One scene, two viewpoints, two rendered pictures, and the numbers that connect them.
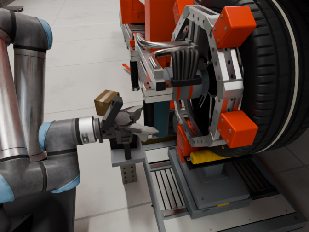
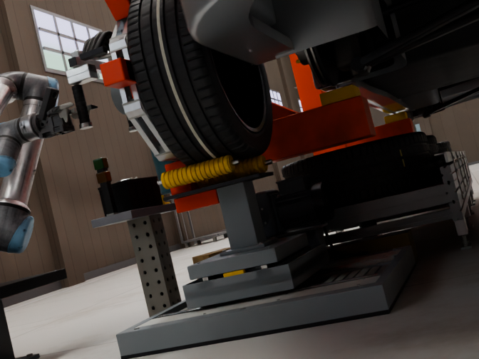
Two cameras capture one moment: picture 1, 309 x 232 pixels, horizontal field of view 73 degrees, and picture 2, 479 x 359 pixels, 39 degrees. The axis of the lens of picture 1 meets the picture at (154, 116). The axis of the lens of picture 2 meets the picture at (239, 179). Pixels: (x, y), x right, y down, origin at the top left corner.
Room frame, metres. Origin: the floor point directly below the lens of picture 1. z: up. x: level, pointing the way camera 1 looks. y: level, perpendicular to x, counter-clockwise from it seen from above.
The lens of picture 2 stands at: (-1.10, -1.58, 0.36)
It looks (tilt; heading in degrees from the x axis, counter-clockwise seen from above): 2 degrees up; 32
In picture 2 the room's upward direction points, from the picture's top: 14 degrees counter-clockwise
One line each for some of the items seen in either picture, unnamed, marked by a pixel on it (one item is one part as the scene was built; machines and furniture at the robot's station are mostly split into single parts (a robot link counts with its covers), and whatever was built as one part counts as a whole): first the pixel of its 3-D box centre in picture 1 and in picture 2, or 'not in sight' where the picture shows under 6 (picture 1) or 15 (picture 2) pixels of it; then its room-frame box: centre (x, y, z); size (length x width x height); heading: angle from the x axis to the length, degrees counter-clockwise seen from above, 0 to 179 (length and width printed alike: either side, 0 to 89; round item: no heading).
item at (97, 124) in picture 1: (114, 128); (53, 122); (0.55, 0.14, 0.80); 0.12 x 0.08 x 0.09; 103
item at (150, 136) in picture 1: (148, 117); (81, 105); (0.58, 0.02, 0.83); 0.04 x 0.04 x 0.16
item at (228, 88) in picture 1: (195, 81); (162, 83); (0.79, -0.17, 0.85); 0.54 x 0.07 x 0.54; 13
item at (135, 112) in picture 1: (138, 113); (85, 115); (0.63, 0.06, 0.80); 0.09 x 0.03 x 0.06; 139
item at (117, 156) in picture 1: (124, 135); (139, 214); (0.92, 0.18, 0.44); 0.43 x 0.17 x 0.03; 13
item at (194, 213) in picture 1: (204, 173); (261, 273); (0.88, -0.33, 0.13); 0.50 x 0.36 x 0.10; 13
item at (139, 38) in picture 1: (162, 31); not in sight; (0.86, -0.03, 1.03); 0.19 x 0.18 x 0.11; 103
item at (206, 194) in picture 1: (212, 159); (243, 220); (0.83, -0.34, 0.32); 0.40 x 0.30 x 0.28; 13
